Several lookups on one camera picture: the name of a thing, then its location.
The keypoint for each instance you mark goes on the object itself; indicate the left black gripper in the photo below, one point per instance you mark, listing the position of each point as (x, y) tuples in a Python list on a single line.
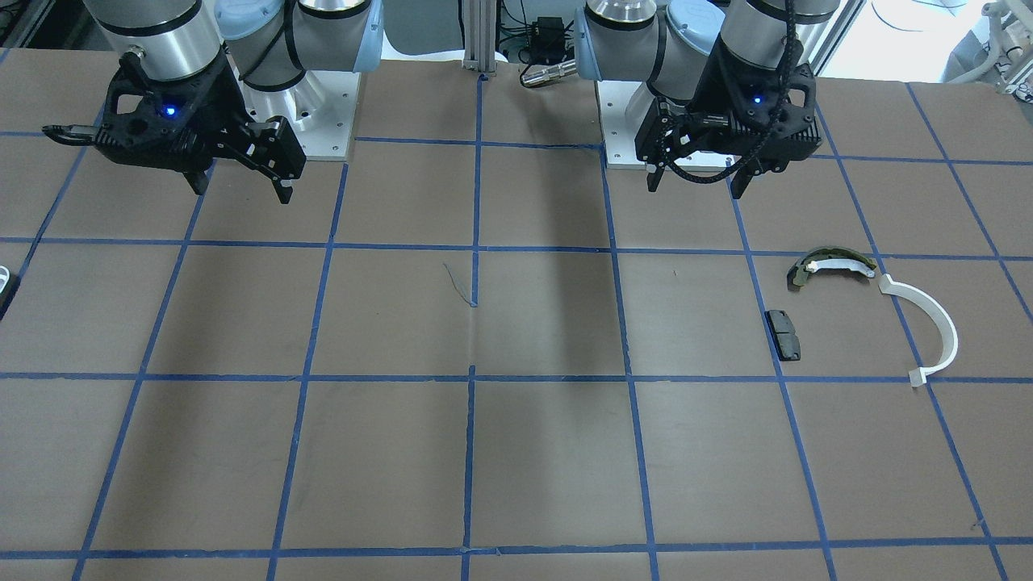
[(696, 98)]

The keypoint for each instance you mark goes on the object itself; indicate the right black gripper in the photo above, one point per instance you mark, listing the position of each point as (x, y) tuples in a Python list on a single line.
[(219, 113)]

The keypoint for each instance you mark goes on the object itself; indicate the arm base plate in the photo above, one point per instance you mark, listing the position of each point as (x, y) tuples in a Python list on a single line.
[(622, 108), (321, 109)]

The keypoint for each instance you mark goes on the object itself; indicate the black power adapter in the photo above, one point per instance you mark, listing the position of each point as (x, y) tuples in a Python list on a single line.
[(547, 40)]

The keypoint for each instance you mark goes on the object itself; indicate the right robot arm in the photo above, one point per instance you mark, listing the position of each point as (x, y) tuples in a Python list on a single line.
[(237, 82)]

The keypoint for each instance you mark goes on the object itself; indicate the olive brake shoe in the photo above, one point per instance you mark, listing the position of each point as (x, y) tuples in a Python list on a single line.
[(830, 258)]

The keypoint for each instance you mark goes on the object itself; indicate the white curved plastic part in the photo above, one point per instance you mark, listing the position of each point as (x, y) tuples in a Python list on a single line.
[(941, 319)]

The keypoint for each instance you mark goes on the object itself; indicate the aluminium frame post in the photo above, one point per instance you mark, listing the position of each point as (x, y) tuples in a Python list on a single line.
[(479, 35)]

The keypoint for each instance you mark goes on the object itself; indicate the black brake pad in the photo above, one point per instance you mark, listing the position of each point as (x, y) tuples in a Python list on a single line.
[(784, 335)]

